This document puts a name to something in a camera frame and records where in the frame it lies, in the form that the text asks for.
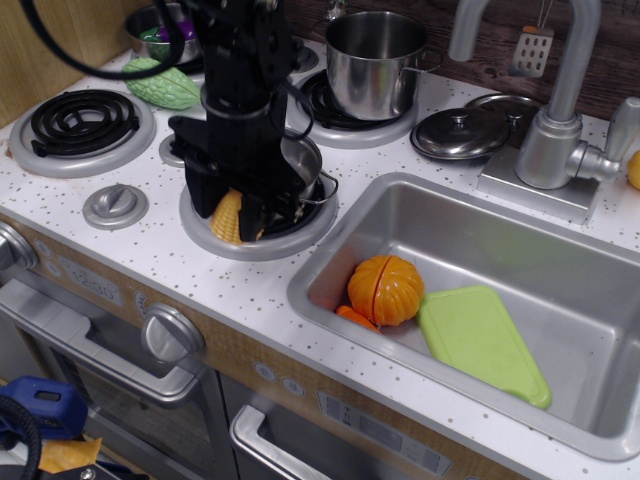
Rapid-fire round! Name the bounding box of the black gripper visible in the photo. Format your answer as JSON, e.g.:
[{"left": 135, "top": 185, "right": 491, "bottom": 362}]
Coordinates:
[{"left": 168, "top": 97, "right": 304, "bottom": 242}]

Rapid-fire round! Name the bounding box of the yellow toy corn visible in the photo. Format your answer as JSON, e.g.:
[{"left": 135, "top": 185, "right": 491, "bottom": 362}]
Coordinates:
[{"left": 209, "top": 189, "right": 243, "bottom": 245}]

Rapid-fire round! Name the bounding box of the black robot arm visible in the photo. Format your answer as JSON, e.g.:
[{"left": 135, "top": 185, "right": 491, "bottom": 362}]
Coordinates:
[{"left": 169, "top": 1, "right": 305, "bottom": 242}]

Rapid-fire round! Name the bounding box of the grey stove knob middle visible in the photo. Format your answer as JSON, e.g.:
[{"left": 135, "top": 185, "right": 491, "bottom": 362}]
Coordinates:
[{"left": 158, "top": 134, "right": 185, "bottom": 168}]

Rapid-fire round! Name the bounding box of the grey stove knob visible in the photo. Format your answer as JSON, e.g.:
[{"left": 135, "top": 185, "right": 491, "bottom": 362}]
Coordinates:
[
  {"left": 83, "top": 184, "right": 149, "bottom": 230},
  {"left": 293, "top": 37, "right": 319, "bottom": 73},
  {"left": 158, "top": 134, "right": 185, "bottom": 168}
]

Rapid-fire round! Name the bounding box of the small steel pan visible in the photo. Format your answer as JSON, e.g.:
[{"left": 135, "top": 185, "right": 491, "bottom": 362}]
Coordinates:
[{"left": 280, "top": 129, "right": 339, "bottom": 205}]

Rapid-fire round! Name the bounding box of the grey stove knob front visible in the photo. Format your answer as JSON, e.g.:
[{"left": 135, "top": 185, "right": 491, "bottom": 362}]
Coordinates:
[{"left": 83, "top": 184, "right": 149, "bottom": 230}]

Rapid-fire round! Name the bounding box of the grey stove knob back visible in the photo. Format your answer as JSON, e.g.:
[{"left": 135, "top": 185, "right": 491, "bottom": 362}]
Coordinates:
[{"left": 293, "top": 37, "right": 319, "bottom": 73}]

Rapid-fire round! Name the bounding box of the front right black burner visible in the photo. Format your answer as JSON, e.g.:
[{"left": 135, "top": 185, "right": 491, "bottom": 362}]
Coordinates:
[{"left": 179, "top": 172, "right": 338, "bottom": 261}]

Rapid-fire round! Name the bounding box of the black burner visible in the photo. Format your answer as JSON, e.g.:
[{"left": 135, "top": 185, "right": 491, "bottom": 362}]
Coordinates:
[
  {"left": 179, "top": 172, "right": 338, "bottom": 261},
  {"left": 287, "top": 70, "right": 418, "bottom": 150},
  {"left": 9, "top": 89, "right": 156, "bottom": 179}
]

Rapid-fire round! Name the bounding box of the back right black burner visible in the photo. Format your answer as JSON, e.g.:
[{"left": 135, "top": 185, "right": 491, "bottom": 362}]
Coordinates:
[{"left": 287, "top": 70, "right": 418, "bottom": 150}]

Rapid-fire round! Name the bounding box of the green toy bitter gourd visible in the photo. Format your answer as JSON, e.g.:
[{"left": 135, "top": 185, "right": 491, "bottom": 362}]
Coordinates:
[{"left": 125, "top": 67, "right": 200, "bottom": 110}]

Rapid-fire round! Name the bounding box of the round oven dial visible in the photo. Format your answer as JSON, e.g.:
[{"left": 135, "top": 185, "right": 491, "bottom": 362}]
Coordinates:
[{"left": 141, "top": 302, "right": 205, "bottom": 364}]

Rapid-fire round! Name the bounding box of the front left black burner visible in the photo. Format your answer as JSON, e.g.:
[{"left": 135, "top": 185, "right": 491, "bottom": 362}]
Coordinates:
[{"left": 9, "top": 89, "right": 156, "bottom": 179}]

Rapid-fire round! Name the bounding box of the orange toy slice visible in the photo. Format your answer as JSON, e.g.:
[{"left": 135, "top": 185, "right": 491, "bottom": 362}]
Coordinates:
[{"left": 335, "top": 305, "right": 380, "bottom": 333}]

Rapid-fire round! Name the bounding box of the orange toy pumpkin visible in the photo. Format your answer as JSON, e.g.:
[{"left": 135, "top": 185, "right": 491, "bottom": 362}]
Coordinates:
[{"left": 347, "top": 255, "right": 425, "bottom": 327}]

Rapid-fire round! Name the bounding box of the steel bowl with vegetables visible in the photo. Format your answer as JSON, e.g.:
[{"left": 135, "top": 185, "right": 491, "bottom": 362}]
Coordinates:
[{"left": 125, "top": 3, "right": 202, "bottom": 65}]

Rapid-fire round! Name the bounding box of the tall steel pot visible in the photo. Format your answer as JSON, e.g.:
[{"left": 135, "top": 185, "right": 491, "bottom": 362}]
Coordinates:
[{"left": 325, "top": 11, "right": 442, "bottom": 121}]

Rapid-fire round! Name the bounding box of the left edge oven dial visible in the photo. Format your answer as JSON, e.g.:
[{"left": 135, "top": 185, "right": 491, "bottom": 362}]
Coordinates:
[{"left": 0, "top": 222, "right": 39, "bottom": 272}]

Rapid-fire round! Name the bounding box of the steel pot lid front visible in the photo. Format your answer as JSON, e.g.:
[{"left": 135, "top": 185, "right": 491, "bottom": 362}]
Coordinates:
[{"left": 410, "top": 108, "right": 509, "bottom": 161}]

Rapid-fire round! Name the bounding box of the steel pot lid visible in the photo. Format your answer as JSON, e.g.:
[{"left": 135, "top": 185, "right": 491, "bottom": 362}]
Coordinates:
[
  {"left": 410, "top": 108, "right": 509, "bottom": 161},
  {"left": 465, "top": 93, "right": 542, "bottom": 149}
]

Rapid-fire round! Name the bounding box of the green cutting board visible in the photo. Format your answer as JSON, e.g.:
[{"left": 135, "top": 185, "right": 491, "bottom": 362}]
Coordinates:
[{"left": 416, "top": 285, "right": 552, "bottom": 409}]

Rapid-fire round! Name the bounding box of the blue clamp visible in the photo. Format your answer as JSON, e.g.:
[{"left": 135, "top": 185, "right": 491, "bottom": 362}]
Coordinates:
[{"left": 1, "top": 376, "right": 88, "bottom": 440}]

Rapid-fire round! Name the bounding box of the steel pot lid back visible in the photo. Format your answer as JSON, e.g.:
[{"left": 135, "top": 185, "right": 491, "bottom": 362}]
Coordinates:
[{"left": 465, "top": 93, "right": 542, "bottom": 149}]

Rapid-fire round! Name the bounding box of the yellow tape piece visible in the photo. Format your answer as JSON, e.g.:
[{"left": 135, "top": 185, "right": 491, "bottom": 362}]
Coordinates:
[{"left": 38, "top": 438, "right": 102, "bottom": 474}]

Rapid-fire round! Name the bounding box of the grey toy faucet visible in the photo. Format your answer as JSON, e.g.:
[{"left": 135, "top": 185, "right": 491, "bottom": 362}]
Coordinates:
[{"left": 477, "top": 1, "right": 639, "bottom": 225}]

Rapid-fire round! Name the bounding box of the hanging toy spatula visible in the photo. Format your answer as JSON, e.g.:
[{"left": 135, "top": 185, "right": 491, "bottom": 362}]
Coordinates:
[{"left": 508, "top": 1, "right": 554, "bottom": 78}]

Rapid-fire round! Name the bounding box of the steel sink basin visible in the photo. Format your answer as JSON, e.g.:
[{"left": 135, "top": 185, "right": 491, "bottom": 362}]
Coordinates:
[{"left": 288, "top": 173, "right": 639, "bottom": 461}]

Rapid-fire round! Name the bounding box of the yellow toy fruit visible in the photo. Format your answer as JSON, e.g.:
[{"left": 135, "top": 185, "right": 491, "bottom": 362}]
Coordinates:
[{"left": 626, "top": 151, "right": 640, "bottom": 190}]

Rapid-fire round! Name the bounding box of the right oven door handle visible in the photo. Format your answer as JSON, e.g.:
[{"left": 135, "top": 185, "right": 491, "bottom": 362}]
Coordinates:
[{"left": 229, "top": 405, "right": 327, "bottom": 479}]

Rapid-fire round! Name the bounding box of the oven door handle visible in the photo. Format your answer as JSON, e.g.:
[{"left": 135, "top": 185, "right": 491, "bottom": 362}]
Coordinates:
[
  {"left": 1, "top": 280, "right": 200, "bottom": 408},
  {"left": 229, "top": 405, "right": 327, "bottom": 479}
]

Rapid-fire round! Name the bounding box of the left oven door handle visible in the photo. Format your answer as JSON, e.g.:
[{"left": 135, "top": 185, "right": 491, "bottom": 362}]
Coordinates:
[{"left": 1, "top": 280, "right": 200, "bottom": 408}]

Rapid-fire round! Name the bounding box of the black cable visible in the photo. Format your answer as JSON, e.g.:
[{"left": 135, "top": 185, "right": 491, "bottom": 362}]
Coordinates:
[{"left": 0, "top": 394, "right": 42, "bottom": 480}]

